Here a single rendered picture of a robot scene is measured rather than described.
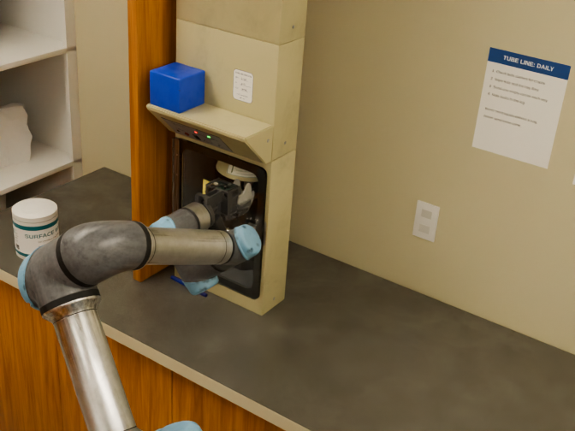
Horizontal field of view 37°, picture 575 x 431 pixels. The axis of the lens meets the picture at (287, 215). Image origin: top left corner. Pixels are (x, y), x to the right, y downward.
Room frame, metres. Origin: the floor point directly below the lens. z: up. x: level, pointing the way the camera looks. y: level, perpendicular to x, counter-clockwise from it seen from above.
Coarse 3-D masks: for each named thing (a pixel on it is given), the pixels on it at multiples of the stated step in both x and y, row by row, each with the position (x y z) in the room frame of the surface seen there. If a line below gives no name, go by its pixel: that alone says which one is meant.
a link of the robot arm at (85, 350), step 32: (32, 256) 1.39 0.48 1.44; (32, 288) 1.35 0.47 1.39; (64, 288) 1.33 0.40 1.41; (96, 288) 1.37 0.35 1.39; (64, 320) 1.30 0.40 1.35; (96, 320) 1.32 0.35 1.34; (64, 352) 1.28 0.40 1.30; (96, 352) 1.27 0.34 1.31; (96, 384) 1.23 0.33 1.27; (96, 416) 1.19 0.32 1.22; (128, 416) 1.21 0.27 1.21
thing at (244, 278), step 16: (192, 144) 2.09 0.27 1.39; (192, 160) 2.09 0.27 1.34; (208, 160) 2.05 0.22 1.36; (224, 160) 2.03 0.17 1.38; (240, 160) 2.00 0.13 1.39; (192, 176) 2.08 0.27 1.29; (208, 176) 2.05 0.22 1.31; (224, 176) 2.02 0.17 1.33; (240, 176) 2.00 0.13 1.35; (256, 176) 1.97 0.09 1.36; (192, 192) 2.08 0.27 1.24; (256, 192) 1.97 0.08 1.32; (256, 208) 1.97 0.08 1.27; (224, 224) 2.02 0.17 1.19; (240, 224) 1.99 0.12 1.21; (256, 224) 1.96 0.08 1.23; (256, 256) 1.96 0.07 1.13; (224, 272) 2.02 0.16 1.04; (240, 272) 1.99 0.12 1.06; (256, 272) 1.96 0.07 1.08; (240, 288) 1.99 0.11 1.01; (256, 288) 1.96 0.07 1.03
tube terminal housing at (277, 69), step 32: (192, 32) 2.10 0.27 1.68; (224, 32) 2.05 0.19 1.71; (192, 64) 2.10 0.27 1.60; (224, 64) 2.05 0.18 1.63; (256, 64) 1.99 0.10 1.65; (288, 64) 2.00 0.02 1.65; (224, 96) 2.04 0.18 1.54; (256, 96) 1.99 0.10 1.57; (288, 96) 2.01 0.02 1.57; (288, 128) 2.02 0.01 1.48; (288, 160) 2.03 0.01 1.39; (288, 192) 2.04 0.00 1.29; (288, 224) 2.05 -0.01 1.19; (224, 288) 2.03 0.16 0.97
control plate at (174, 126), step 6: (168, 120) 2.02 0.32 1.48; (174, 126) 2.04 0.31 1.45; (180, 126) 2.02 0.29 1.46; (186, 126) 1.99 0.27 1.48; (180, 132) 2.06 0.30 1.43; (186, 132) 2.04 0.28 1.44; (192, 132) 2.01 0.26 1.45; (198, 132) 1.98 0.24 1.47; (204, 132) 1.96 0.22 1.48; (192, 138) 2.06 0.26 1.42; (204, 138) 2.00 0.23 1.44; (210, 138) 1.97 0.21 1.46; (216, 138) 1.95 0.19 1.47; (210, 144) 2.02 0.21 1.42; (216, 144) 1.99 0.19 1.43; (222, 144) 1.97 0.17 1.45; (228, 150) 1.98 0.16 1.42
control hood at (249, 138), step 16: (160, 112) 2.01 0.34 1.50; (192, 112) 2.00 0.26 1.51; (208, 112) 2.01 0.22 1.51; (224, 112) 2.02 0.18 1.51; (208, 128) 1.93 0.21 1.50; (224, 128) 1.91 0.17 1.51; (240, 128) 1.92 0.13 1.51; (256, 128) 1.93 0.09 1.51; (272, 128) 1.96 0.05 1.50; (208, 144) 2.03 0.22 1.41; (240, 144) 1.89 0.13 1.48; (256, 144) 1.90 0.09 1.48; (256, 160) 1.95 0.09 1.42
